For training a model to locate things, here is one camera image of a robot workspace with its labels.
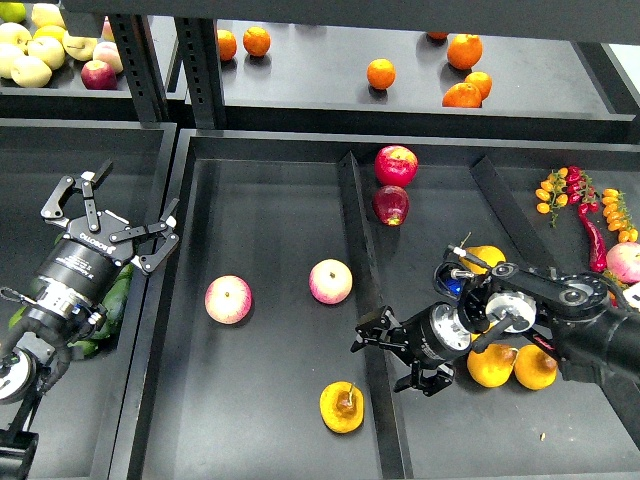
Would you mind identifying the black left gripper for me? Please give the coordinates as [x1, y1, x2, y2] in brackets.
[33, 158, 181, 306]

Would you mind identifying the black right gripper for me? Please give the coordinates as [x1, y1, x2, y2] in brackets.
[350, 302, 471, 397]

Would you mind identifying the yellow pear with stem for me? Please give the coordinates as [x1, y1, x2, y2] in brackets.
[319, 381, 364, 434]

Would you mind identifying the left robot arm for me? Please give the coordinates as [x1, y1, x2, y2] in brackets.
[1, 161, 179, 479]

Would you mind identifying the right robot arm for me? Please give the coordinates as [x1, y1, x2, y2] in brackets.
[351, 246, 639, 396]

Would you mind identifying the green avocado right lower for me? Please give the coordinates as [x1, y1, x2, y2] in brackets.
[96, 265, 133, 339]

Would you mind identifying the yellow pear right lower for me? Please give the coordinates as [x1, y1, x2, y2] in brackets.
[514, 345, 558, 391]

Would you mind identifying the yellow pear upper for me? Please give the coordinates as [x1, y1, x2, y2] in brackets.
[459, 232, 506, 275]

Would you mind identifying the dark avocado bottom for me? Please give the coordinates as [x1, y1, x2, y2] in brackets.
[68, 340, 100, 361]

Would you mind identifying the light green avocado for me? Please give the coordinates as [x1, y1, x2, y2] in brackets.
[8, 306, 26, 329]

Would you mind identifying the pink apple centre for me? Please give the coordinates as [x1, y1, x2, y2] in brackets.
[308, 259, 353, 305]

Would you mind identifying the pink apple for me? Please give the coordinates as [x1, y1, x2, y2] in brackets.
[204, 275, 252, 325]
[308, 259, 353, 305]

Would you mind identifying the black tray divider left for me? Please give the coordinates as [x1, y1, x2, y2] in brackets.
[337, 152, 413, 479]

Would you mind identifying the black tray divider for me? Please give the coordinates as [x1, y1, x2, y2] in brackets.
[337, 152, 413, 479]
[471, 157, 639, 443]

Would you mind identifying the pink apple left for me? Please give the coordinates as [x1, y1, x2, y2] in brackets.
[204, 275, 252, 325]

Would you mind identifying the red apple on shelf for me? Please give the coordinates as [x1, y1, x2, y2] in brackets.
[81, 60, 118, 90]

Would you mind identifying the dark red apple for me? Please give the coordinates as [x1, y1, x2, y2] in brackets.
[372, 185, 409, 227]

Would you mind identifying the pale peach on shelf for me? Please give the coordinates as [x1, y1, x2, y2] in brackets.
[93, 41, 124, 74]

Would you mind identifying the yellow apple front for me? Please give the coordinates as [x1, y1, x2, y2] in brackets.
[10, 56, 53, 88]

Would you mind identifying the yellow apple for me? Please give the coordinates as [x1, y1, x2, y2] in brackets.
[10, 56, 53, 88]
[0, 22, 32, 53]
[0, 43, 24, 79]
[62, 32, 98, 62]
[27, 36, 66, 71]

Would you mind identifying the yellow apple right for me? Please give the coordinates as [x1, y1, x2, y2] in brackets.
[62, 32, 98, 62]

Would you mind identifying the yellow apple middle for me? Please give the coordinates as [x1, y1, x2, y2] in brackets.
[27, 36, 66, 71]

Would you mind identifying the bright red apple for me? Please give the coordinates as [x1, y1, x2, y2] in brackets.
[374, 145, 419, 188]

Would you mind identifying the yellow apple far left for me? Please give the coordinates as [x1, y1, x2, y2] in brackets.
[0, 43, 24, 79]

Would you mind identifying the yellow lemon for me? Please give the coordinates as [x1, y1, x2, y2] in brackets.
[33, 25, 67, 44]

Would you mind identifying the yellow apple left top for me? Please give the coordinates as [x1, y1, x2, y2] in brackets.
[0, 22, 32, 53]

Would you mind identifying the orange far left shelf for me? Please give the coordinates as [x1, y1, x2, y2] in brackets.
[216, 29, 237, 62]

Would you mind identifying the pale apple top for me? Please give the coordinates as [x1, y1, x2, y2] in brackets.
[31, 3, 66, 29]

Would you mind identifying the orange tomato vine left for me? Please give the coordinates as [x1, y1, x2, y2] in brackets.
[535, 167, 568, 228]

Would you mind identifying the orange tomato vine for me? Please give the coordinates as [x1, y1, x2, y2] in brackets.
[601, 188, 639, 243]
[535, 167, 568, 228]

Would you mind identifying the mixed cherry tomatoes lower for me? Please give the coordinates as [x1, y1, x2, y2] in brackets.
[602, 270, 632, 310]

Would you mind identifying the red chili pepper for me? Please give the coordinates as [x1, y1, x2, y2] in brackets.
[577, 204, 607, 273]

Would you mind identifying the black tray divider right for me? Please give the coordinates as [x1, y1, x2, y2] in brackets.
[471, 157, 639, 443]

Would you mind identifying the green lime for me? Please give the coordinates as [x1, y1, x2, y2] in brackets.
[0, 1, 26, 23]

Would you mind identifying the white price tag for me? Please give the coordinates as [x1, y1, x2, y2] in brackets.
[623, 283, 640, 310]

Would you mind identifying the pink peach right edge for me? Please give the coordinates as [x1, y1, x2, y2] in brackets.
[606, 242, 640, 284]

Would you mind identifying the red cherry tomato bunch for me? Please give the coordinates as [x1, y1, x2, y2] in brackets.
[565, 165, 599, 214]

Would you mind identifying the orange tomato vine right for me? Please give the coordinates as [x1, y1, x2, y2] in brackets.
[601, 188, 639, 243]

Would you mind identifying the black shelf post left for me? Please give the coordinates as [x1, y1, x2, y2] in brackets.
[107, 14, 169, 123]

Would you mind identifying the black shelf post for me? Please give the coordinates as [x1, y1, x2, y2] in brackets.
[107, 14, 169, 123]
[174, 17, 227, 130]

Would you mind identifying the black shelf post right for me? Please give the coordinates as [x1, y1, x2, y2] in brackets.
[174, 17, 227, 130]

